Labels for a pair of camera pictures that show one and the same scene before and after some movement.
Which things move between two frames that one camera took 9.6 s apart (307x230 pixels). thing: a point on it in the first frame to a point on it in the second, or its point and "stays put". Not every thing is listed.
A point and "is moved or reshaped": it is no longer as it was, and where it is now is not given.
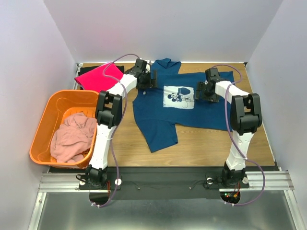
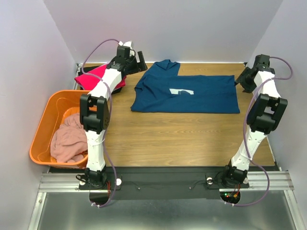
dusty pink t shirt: x=73 y=139 stays put
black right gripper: x=199 y=91 to x=241 y=77
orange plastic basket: x=58 y=105 stays put
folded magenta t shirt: x=102 y=78 stays put
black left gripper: x=148 y=85 to x=142 y=66
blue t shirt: x=159 y=109 is moved or reshaped
